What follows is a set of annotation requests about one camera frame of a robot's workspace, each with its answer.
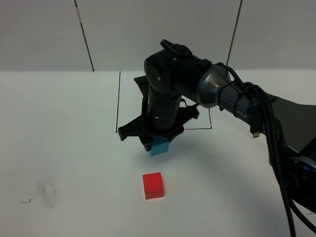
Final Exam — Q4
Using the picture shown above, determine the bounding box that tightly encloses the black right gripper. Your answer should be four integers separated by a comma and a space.
118, 76, 199, 151

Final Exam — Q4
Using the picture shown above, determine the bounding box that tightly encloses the blue cube block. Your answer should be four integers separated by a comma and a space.
149, 137, 170, 156

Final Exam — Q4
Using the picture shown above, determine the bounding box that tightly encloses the red cube block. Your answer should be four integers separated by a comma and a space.
143, 172, 164, 199

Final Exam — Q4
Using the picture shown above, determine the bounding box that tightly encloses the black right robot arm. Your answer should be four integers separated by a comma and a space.
118, 40, 316, 211

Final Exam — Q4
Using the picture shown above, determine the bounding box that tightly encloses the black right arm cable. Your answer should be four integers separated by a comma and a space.
214, 63, 316, 237

